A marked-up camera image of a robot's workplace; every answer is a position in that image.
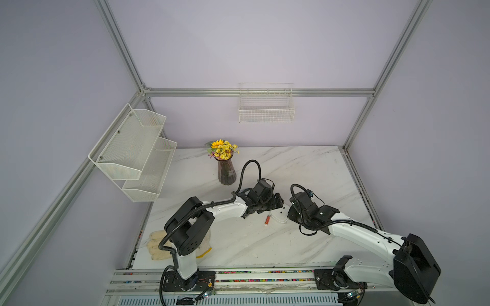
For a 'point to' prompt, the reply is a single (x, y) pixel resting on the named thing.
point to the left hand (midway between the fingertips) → (277, 204)
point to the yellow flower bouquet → (221, 149)
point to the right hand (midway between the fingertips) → (292, 215)
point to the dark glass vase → (226, 171)
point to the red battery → (267, 219)
